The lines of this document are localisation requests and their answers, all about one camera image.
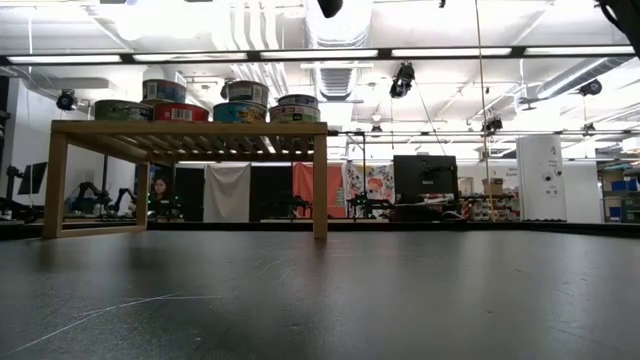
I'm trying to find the long ceiling light rail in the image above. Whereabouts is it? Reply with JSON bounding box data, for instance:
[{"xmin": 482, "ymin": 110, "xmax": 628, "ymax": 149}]
[{"xmin": 0, "ymin": 45, "xmax": 640, "ymax": 65}]

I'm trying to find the blue storage bin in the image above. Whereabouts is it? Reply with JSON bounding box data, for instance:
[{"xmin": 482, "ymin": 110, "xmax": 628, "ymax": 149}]
[{"xmin": 610, "ymin": 177, "xmax": 640, "ymax": 194}]

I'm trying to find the cardboard box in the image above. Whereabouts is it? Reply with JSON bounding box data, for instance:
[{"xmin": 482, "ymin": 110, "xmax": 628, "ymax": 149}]
[{"xmin": 482, "ymin": 177, "xmax": 506, "ymax": 197}]

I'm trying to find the small parts drawer rack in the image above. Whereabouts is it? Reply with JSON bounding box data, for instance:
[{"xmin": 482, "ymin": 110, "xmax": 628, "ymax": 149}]
[{"xmin": 468, "ymin": 196, "xmax": 522, "ymax": 222}]

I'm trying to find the black ceiling camera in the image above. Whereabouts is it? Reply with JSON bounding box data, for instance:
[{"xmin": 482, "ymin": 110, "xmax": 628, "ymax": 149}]
[{"xmin": 389, "ymin": 62, "xmax": 416, "ymax": 99}]

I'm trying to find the gold lid can marked eight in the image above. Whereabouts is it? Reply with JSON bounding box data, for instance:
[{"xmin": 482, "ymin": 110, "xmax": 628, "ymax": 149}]
[{"xmin": 142, "ymin": 78, "xmax": 188, "ymax": 105}]

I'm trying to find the green label tuna can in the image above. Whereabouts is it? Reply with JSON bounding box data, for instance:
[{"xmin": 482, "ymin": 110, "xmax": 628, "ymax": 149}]
[{"xmin": 94, "ymin": 99, "xmax": 154, "ymax": 122}]

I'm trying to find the white cabinet machine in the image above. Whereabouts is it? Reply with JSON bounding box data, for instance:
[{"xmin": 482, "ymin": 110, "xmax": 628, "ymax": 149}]
[{"xmin": 516, "ymin": 134, "xmax": 601, "ymax": 223}]

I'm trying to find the white hanging cloth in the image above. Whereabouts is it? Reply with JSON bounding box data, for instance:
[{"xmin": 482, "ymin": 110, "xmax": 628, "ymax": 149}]
[{"xmin": 202, "ymin": 163, "xmax": 252, "ymax": 223}]

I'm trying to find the orange hanging cloth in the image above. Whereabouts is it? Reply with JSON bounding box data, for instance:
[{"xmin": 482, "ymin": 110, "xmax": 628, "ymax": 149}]
[{"xmin": 292, "ymin": 162, "xmax": 347, "ymax": 219}]

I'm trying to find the blue red label can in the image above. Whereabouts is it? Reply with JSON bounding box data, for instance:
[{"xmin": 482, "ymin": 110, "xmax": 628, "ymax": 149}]
[{"xmin": 222, "ymin": 79, "xmax": 270, "ymax": 107}]

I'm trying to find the wooden slatted shelf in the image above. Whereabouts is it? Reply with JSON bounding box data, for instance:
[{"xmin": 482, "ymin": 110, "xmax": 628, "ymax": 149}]
[{"xmin": 42, "ymin": 118, "xmax": 330, "ymax": 241}]

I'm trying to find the black screen panel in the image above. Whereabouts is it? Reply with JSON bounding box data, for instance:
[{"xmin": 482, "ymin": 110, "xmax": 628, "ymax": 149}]
[{"xmin": 393, "ymin": 154, "xmax": 459, "ymax": 206}]

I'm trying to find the silver lid blue can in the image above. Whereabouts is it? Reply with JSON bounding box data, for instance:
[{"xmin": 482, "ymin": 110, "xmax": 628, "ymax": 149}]
[{"xmin": 213, "ymin": 101, "xmax": 269, "ymax": 124}]

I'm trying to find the black monitor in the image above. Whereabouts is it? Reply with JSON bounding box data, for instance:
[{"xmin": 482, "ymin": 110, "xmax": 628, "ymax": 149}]
[{"xmin": 17, "ymin": 160, "xmax": 49, "ymax": 196}]

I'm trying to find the black table mat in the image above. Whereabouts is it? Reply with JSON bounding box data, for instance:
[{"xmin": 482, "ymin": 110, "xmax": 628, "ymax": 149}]
[{"xmin": 0, "ymin": 222, "xmax": 640, "ymax": 360}]

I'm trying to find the floral patterned cloth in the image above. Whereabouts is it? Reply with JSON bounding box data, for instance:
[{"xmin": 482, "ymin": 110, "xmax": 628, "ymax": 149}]
[{"xmin": 343, "ymin": 160, "xmax": 396, "ymax": 206}]

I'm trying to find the ceiling air vent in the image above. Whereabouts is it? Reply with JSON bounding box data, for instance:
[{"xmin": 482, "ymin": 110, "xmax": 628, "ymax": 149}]
[{"xmin": 318, "ymin": 67, "xmax": 354, "ymax": 101}]

